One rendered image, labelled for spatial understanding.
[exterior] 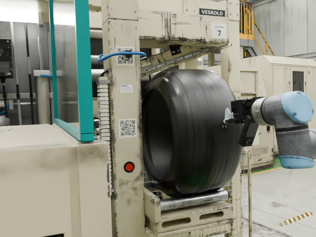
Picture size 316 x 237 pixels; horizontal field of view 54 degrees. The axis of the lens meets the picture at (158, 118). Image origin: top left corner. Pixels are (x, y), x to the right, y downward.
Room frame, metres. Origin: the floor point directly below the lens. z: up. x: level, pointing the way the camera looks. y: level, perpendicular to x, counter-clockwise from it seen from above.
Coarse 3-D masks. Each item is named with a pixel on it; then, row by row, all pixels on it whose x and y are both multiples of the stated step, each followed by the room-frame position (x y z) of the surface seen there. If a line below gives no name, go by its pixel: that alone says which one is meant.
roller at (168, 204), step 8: (208, 192) 1.34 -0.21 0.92; (216, 192) 1.34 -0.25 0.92; (224, 192) 1.35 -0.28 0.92; (160, 200) 1.25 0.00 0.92; (168, 200) 1.25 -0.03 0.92; (176, 200) 1.26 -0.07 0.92; (184, 200) 1.27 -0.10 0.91; (192, 200) 1.28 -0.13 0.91; (200, 200) 1.30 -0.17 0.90; (208, 200) 1.31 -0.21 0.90; (216, 200) 1.33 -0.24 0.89; (168, 208) 1.24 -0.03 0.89; (176, 208) 1.27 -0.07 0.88
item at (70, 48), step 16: (64, 0) 0.59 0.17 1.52; (80, 0) 0.43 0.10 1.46; (64, 16) 0.60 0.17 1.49; (80, 16) 0.43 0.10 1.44; (64, 32) 0.62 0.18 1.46; (80, 32) 0.42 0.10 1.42; (64, 48) 0.63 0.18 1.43; (80, 48) 0.42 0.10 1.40; (64, 64) 0.64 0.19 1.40; (80, 64) 0.42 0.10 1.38; (64, 80) 0.66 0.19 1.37; (80, 80) 0.42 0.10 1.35; (64, 96) 0.67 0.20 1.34; (80, 96) 0.42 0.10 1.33; (64, 112) 0.69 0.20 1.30; (80, 112) 0.42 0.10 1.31; (64, 128) 0.63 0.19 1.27; (80, 128) 0.42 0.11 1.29
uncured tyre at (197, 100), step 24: (168, 72) 1.33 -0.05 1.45; (192, 72) 1.33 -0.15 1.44; (144, 96) 1.50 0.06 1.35; (168, 96) 1.25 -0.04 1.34; (192, 96) 1.20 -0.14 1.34; (216, 96) 1.23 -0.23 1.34; (144, 120) 1.58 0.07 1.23; (168, 120) 1.71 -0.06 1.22; (192, 120) 1.16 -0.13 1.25; (216, 120) 1.19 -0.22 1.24; (144, 144) 1.58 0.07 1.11; (168, 144) 1.70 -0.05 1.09; (192, 144) 1.15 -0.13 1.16; (216, 144) 1.18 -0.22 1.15; (168, 168) 1.61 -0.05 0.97; (192, 168) 1.17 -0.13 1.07; (216, 168) 1.21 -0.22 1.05; (168, 192) 1.32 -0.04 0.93; (192, 192) 1.28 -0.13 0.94
